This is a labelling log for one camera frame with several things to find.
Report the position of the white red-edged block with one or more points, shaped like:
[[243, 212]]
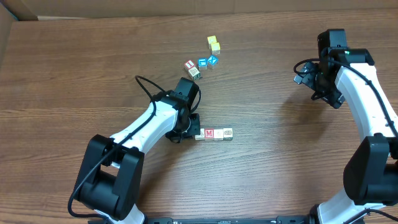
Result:
[[201, 135]]

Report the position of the near yellow block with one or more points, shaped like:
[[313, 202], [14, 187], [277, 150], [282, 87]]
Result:
[[215, 48]]

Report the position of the red letter block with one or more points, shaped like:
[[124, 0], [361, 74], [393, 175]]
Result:
[[189, 64]]

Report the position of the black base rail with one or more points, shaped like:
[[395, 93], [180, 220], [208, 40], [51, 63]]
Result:
[[297, 219]]

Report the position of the far yellow block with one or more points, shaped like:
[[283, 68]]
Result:
[[211, 39]]

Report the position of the blue-faced wooden block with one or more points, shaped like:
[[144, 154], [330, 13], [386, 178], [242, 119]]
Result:
[[227, 133]]

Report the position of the blue X block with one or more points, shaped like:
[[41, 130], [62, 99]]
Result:
[[212, 61]]

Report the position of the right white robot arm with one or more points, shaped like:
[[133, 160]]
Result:
[[369, 181]]

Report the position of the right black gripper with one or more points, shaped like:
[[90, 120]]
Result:
[[334, 96]]

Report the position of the yellow block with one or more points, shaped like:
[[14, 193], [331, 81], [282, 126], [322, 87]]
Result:
[[211, 39], [215, 48]]

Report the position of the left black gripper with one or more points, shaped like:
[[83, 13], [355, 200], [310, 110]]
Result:
[[194, 127]]

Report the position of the white patterned block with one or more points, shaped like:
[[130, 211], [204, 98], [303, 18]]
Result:
[[194, 73]]

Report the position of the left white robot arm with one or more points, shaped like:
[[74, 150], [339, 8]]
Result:
[[108, 182]]

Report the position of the red M block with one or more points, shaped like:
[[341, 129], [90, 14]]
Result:
[[209, 134]]

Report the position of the blue picture block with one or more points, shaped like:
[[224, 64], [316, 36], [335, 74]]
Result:
[[202, 63]]

